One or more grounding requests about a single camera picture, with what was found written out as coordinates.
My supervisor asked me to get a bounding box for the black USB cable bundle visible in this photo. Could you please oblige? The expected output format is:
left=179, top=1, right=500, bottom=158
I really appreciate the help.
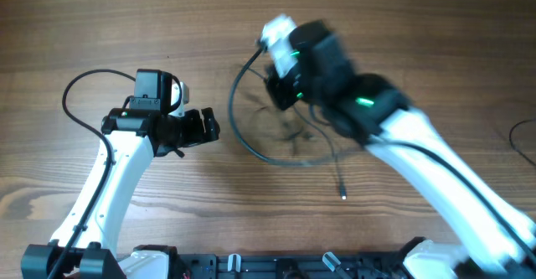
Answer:
left=246, top=67, right=348, bottom=201

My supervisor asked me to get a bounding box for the thin black cable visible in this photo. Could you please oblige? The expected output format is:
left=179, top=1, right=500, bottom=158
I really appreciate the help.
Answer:
left=508, top=118, right=536, bottom=167

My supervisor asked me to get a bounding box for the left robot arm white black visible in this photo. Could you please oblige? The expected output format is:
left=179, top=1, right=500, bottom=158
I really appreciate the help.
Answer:
left=21, top=70, right=220, bottom=278

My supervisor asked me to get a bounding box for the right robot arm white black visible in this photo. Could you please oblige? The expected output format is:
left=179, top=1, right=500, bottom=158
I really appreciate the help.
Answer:
left=260, top=15, right=535, bottom=278

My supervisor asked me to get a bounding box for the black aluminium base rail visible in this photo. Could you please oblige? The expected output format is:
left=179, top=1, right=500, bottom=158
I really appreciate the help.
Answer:
left=125, top=249, right=420, bottom=279

